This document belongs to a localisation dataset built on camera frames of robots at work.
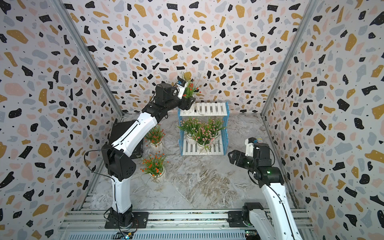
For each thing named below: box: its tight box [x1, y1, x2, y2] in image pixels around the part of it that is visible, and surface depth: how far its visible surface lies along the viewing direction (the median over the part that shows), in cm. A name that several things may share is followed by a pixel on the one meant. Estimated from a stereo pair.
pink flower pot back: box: [177, 117, 202, 145], surface depth 92 cm
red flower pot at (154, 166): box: [140, 151, 169, 183], surface depth 80 cm
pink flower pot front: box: [191, 125, 217, 154], surface depth 92 cm
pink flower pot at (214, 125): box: [205, 117, 226, 144], surface depth 93 cm
